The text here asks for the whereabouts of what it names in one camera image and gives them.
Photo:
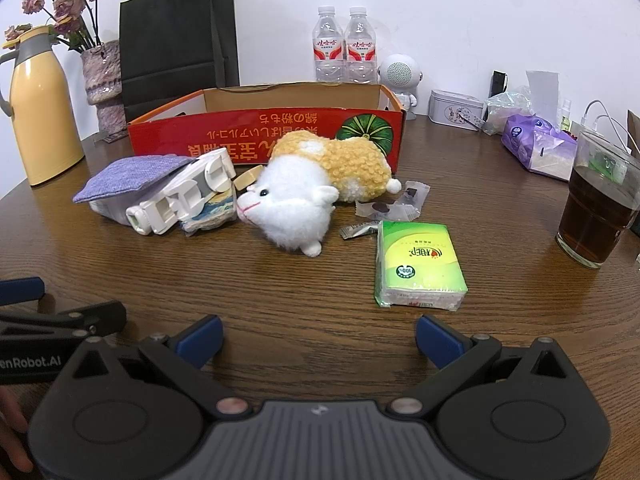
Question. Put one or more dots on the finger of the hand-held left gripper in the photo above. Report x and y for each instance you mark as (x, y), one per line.
(22, 290)
(100, 317)

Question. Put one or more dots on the small spray bottle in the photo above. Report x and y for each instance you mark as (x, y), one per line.
(566, 117)

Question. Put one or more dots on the clear wrapper with dark pieces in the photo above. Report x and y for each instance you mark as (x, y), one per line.
(400, 205)

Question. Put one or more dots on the white folding plastic device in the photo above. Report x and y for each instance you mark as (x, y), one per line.
(170, 200)

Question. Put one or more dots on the red cardboard box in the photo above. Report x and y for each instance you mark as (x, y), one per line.
(165, 135)

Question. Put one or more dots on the white and yellow plush toy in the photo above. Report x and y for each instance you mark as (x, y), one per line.
(295, 195)

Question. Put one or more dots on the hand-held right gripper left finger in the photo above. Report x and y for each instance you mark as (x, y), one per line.
(200, 342)

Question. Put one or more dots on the purple tissue pack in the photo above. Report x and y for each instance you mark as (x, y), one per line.
(537, 145)

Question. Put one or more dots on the dark grey object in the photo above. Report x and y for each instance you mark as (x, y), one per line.
(635, 217)

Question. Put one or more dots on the crumpled clear plastic bag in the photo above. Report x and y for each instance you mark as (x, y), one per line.
(505, 110)

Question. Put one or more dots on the dark flat card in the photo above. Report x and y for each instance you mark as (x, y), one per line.
(115, 136)

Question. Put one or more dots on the blue wave printed packet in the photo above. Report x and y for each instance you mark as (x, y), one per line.
(212, 212)

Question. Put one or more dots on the white plastic case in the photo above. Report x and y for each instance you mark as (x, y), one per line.
(107, 211)

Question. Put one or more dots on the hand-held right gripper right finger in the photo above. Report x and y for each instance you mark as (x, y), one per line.
(440, 342)

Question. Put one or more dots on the glass cup of dark tea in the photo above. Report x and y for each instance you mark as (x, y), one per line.
(595, 210)

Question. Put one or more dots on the black paper bag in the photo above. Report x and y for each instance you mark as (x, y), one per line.
(170, 35)

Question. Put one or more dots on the pink speckled vase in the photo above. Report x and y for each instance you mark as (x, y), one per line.
(102, 80)

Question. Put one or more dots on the brown cardboard box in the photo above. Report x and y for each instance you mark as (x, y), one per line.
(634, 132)

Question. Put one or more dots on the person's left hand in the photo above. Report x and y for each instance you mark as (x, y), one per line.
(12, 435)

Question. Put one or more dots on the clear water bottle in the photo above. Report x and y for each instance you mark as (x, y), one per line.
(329, 60)
(361, 60)

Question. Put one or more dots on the beige rounded block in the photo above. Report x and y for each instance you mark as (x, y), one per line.
(247, 178)

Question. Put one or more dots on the purple cloth pouch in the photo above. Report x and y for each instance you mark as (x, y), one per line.
(130, 175)

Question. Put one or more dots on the green tissue pack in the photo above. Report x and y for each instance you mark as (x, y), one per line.
(417, 260)

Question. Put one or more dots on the white robot-shaped speaker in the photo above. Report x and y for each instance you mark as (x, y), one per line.
(400, 72)

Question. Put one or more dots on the white paper sheet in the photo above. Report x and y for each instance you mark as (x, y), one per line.
(542, 90)

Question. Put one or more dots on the silver metal tin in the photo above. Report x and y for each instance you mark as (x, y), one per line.
(452, 107)

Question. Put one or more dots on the small black rectangular object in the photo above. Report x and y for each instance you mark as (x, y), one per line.
(498, 82)

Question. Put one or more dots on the yellow thermos jug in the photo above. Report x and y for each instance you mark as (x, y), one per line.
(40, 110)

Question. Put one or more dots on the small grey sachet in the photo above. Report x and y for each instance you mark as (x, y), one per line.
(360, 230)

